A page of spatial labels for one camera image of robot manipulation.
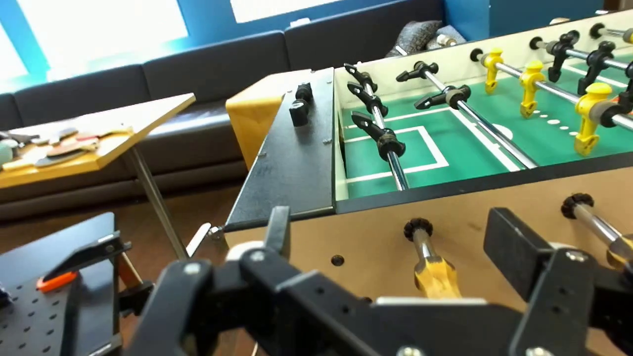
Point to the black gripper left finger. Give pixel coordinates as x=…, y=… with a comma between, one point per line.
x=217, y=308

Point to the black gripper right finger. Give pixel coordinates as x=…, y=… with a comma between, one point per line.
x=566, y=302

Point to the foosball table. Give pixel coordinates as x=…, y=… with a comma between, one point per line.
x=461, y=197

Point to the foosball rod two black players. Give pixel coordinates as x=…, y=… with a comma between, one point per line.
x=455, y=97

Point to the foosball rod five black players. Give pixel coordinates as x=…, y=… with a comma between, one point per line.
x=595, y=59

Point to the black clamp orange trigger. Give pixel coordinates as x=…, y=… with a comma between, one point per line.
x=55, y=281

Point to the wooden table with paddles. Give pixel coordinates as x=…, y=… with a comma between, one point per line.
x=130, y=124

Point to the red ping pong paddle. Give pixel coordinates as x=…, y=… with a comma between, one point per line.
x=69, y=152

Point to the black score counter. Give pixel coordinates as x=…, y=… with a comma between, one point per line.
x=300, y=101

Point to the dark sofa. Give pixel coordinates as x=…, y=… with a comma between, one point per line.
x=209, y=65

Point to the bright window pane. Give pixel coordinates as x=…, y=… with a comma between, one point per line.
x=99, y=29
x=277, y=8

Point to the grey patterned pillow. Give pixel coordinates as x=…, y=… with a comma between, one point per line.
x=415, y=35

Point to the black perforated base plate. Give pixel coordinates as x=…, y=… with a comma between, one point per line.
x=39, y=322

